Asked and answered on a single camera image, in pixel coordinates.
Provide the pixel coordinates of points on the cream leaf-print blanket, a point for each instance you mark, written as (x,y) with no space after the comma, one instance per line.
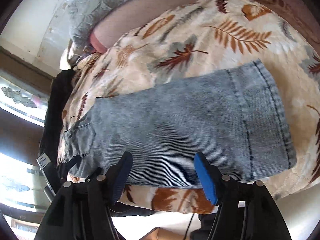
(207,35)

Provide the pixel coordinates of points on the light blue denim pants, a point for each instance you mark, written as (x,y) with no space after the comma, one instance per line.
(234,116)

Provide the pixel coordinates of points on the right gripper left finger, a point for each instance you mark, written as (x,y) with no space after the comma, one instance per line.
(82,210)

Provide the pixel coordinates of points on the grey quilted pillow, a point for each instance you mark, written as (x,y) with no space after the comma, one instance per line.
(84,15)

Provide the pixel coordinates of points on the black folded garment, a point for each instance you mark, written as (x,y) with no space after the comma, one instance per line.
(61,89)

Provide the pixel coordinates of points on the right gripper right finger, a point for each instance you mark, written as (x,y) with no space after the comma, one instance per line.
(245,211)

